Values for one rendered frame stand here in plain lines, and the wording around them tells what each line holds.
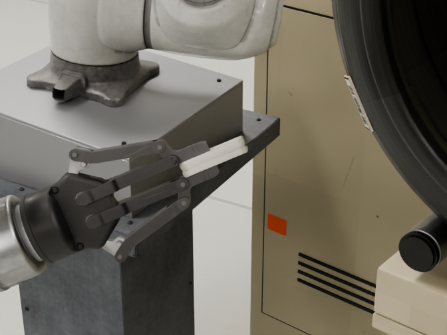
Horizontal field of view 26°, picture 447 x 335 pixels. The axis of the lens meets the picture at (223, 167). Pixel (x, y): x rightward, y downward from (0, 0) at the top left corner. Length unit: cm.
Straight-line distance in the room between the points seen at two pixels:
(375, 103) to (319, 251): 113
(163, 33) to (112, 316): 54
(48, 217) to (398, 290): 37
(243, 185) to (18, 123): 146
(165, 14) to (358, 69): 65
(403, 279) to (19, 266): 40
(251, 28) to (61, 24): 32
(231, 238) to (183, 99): 107
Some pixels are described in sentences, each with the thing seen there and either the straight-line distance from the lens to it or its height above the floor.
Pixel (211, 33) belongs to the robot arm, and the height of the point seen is 91.
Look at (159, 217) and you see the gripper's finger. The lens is 99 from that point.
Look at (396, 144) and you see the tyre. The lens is 96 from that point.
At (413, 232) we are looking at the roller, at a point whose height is 92.
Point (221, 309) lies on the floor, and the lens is 243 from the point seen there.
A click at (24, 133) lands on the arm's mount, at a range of 161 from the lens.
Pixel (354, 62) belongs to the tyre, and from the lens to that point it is 96.
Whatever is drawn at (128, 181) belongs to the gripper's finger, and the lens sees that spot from 98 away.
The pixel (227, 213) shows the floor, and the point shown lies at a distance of 282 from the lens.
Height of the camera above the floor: 144
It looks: 28 degrees down
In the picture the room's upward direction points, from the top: straight up
